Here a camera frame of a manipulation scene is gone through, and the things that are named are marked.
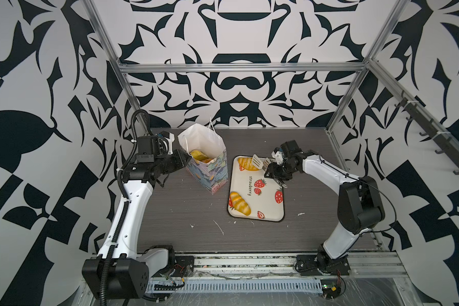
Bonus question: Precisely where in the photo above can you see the white and steel tongs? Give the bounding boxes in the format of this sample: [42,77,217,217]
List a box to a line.
[251,154,288,188]

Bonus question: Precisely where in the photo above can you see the colourful printed paper bag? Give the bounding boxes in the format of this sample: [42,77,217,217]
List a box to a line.
[178,123,228,194]

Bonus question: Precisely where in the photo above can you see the long striped fake croissant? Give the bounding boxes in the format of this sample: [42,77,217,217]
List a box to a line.
[237,157,259,172]

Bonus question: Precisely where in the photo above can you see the column fake croissant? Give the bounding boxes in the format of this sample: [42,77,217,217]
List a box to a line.
[190,150,212,163]

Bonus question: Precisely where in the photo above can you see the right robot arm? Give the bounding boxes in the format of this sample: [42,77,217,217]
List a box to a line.
[263,150,386,275]

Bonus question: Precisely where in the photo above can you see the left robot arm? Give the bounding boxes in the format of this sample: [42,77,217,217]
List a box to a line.
[82,109,192,305]

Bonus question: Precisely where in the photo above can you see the strawberry print tray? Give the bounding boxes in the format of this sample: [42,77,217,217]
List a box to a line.
[228,156,284,222]

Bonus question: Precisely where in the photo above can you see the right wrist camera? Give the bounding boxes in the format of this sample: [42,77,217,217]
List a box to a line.
[272,140,302,165]

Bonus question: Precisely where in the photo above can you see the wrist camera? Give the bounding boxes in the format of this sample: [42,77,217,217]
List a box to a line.
[272,140,302,165]
[136,131,175,163]

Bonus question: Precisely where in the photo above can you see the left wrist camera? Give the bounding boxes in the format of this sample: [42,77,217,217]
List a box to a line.
[136,131,175,163]

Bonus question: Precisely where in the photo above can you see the base rail with cable duct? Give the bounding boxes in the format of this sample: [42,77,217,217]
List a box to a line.
[74,252,410,303]

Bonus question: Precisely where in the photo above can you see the wall hook rack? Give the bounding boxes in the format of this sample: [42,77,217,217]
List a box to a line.
[394,91,459,175]

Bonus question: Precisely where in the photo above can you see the aluminium frame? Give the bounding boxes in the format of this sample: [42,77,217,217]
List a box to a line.
[80,0,459,253]

